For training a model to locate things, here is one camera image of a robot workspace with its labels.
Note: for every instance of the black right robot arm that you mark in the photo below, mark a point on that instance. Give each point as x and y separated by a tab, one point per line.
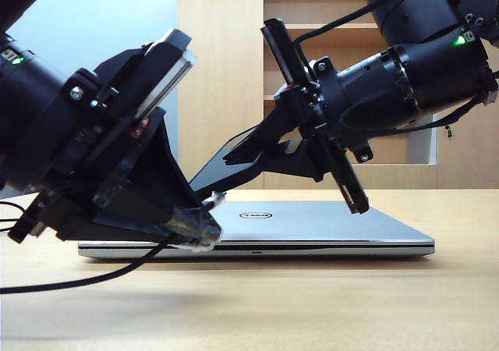
409	86

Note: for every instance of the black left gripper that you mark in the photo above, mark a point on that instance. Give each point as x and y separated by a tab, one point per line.
97	132

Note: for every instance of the silver Dell laptop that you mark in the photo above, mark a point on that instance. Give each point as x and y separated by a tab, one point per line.
312	226

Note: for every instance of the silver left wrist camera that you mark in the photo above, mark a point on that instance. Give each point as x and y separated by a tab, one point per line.
171	66

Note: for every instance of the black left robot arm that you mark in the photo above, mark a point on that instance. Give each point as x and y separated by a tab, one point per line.
27	105

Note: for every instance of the black smartphone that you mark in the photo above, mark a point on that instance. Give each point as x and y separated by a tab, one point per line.
218	164

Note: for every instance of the black cabinet door key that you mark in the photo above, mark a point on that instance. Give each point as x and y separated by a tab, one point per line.
450	131

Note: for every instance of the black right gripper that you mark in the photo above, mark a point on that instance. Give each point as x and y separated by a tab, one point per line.
312	97

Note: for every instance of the light wooden cabinet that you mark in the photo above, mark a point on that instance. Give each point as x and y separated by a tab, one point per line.
218	74

